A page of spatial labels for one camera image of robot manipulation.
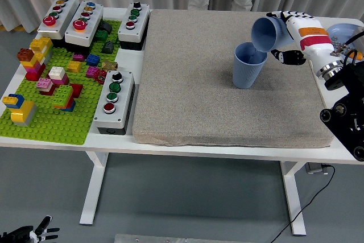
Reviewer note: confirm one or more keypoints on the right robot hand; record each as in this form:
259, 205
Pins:
312, 35

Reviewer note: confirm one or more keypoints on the green orange blue brick stack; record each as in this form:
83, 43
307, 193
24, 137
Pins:
62, 95

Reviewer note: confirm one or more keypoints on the brown yellow red brick stack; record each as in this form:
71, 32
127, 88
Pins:
28, 63

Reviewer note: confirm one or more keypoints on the yellow toy brick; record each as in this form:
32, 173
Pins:
74, 66

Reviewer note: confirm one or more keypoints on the yellow and white brick stack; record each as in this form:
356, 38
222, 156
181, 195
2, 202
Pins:
41, 44

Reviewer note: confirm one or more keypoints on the black curved toy brick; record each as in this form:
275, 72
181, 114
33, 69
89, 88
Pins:
105, 27

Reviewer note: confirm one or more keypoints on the grey power box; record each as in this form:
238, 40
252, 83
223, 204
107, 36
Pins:
312, 169

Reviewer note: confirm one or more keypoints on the pink and red brick stack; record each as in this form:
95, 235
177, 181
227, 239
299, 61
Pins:
45, 83

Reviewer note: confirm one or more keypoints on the white table leg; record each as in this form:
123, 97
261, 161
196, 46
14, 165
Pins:
293, 197
94, 191

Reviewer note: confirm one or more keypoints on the small magenta toy brick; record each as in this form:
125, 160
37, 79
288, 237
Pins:
78, 57

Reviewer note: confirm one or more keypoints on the green toy brick baseplate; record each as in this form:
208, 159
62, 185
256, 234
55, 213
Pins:
57, 129

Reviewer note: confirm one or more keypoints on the orange fruit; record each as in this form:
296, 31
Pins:
352, 51

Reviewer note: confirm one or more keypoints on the dark green toy brick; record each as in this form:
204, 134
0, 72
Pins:
101, 36

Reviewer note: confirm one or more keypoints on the red toy brick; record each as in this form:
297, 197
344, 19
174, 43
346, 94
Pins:
77, 90

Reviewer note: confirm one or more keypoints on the four-button control box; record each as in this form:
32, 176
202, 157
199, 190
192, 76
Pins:
125, 98
140, 24

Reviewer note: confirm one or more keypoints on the grey metal block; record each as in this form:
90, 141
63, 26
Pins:
359, 30

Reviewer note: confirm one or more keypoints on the five-button control box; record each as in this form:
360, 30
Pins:
68, 18
91, 26

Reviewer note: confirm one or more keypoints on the yellow blue grey brick stack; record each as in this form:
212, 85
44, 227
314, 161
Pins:
24, 112

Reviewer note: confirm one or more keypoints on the grey sloped toy brick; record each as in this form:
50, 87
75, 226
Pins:
108, 48

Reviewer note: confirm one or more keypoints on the blue toy brick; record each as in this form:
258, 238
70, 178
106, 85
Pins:
93, 60

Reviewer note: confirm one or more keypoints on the white and magenta brick stack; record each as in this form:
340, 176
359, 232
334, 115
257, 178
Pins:
58, 73

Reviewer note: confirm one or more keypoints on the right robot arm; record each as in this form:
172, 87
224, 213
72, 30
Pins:
347, 83

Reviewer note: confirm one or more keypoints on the blue ribbed plastic cup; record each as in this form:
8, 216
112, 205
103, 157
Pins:
244, 75
264, 35

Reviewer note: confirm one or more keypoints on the grey-brown mat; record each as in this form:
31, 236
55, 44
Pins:
199, 83

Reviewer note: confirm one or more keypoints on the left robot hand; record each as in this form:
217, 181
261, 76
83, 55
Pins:
20, 234

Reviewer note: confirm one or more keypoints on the blue plate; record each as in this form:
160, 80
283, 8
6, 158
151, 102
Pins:
341, 28

